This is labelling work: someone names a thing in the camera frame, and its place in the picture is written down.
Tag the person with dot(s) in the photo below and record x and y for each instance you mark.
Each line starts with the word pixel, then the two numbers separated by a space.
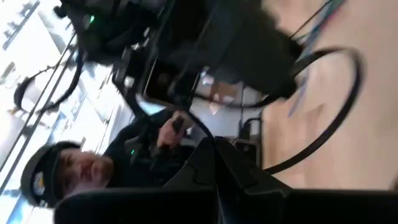
pixel 84 169

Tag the person's hand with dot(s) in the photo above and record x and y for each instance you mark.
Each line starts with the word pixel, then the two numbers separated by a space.
pixel 168 133

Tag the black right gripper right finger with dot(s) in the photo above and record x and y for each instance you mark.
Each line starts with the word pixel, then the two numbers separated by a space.
pixel 280 208

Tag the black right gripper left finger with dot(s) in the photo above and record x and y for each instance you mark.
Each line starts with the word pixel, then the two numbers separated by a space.
pixel 140 208

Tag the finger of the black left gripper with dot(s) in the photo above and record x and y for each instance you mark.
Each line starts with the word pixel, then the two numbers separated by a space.
pixel 264 56

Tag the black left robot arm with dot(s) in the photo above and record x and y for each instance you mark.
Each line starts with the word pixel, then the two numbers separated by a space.
pixel 109 31

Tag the black cap with badge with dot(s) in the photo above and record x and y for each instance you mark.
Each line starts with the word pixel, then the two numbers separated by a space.
pixel 46 158

